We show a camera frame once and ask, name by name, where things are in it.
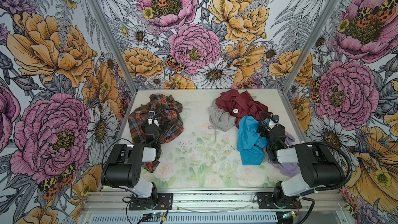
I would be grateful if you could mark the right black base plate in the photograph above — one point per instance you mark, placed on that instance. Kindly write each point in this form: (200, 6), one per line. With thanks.
(268, 200)

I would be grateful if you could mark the aluminium corner post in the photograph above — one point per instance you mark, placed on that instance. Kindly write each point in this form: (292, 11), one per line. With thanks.
(95, 7)
(315, 32)

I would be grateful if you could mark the white vented panel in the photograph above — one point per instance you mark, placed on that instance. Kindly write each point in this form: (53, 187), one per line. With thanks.
(190, 218)

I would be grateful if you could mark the left aluminium corner post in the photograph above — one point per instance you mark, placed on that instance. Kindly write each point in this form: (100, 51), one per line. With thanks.
(95, 7)

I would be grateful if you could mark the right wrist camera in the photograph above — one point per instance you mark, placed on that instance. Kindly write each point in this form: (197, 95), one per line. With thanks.
(273, 121)

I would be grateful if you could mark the lavender purple cloth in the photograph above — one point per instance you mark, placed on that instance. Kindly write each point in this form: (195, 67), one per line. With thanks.
(280, 171)

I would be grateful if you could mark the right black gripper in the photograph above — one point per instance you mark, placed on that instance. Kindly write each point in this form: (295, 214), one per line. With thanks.
(265, 129)

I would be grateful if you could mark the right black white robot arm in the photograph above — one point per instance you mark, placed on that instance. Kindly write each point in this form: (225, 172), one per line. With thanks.
(319, 170)

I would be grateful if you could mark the red plaid flannel shirt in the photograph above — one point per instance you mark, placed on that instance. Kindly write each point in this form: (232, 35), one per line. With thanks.
(167, 118)

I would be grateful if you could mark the maroon button shirt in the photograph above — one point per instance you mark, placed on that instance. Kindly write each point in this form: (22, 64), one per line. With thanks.
(242, 104)

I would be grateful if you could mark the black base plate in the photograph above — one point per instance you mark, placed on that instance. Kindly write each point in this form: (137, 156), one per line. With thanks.
(162, 202)
(268, 200)

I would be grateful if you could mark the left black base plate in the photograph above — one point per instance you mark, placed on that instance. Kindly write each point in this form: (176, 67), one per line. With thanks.
(162, 202)

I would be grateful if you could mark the aluminium front frame rail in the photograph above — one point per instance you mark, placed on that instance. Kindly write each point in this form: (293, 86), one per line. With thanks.
(206, 200)

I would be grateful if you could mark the turquoise blue cloth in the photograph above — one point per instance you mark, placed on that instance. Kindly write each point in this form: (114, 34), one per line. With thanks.
(250, 144)

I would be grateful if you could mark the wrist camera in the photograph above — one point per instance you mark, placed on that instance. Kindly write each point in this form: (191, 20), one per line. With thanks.
(151, 117)
(273, 121)

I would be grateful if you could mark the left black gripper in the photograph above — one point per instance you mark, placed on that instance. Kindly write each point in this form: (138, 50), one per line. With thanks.
(145, 128)

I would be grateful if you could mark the right aluminium corner post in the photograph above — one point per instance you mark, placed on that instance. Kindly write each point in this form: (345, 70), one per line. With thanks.
(315, 32)

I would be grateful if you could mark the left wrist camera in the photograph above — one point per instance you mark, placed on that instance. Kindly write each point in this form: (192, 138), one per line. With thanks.
(151, 117)

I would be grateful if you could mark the light grey cloth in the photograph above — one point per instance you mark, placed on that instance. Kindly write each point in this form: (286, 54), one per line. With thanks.
(220, 119)

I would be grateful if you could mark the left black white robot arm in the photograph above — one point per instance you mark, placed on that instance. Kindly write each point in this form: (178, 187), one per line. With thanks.
(123, 169)

